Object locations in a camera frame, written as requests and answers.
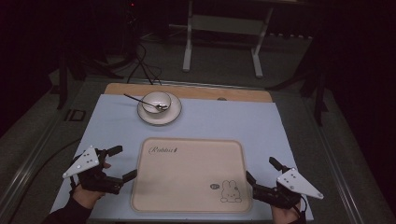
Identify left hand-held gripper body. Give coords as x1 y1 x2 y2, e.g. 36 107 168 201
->
62 145 125 195

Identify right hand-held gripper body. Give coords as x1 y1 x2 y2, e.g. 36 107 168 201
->
252 167 325 210

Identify person's left hand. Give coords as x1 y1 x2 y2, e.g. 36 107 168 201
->
72 183 106 210

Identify person's right hand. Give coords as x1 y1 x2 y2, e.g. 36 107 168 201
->
271 202 304 224

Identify dark floor socket box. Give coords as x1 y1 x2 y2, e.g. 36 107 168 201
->
64 108 87 122

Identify white saucer with dark rim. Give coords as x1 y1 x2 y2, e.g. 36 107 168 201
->
136 91 183 127

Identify metal spoon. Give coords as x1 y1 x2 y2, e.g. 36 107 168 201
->
123 93 169 112

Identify beige tray with rabbit print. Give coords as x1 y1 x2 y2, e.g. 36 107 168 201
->
130 137 252 214

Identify white bowl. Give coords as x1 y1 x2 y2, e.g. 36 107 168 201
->
141 91 173 116

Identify light blue table mat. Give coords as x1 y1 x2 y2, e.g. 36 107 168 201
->
49 93 315 222

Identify black stand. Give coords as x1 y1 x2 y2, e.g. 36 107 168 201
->
57 46 125 110
267 31 330 127

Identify white metal stand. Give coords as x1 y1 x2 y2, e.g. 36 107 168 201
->
182 0 275 78

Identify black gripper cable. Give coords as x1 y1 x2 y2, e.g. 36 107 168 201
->
299 195 308 220

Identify dark cable on floor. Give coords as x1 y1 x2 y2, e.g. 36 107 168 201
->
7 138 82 223

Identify black floor cables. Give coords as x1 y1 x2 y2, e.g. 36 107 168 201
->
125 41 163 86

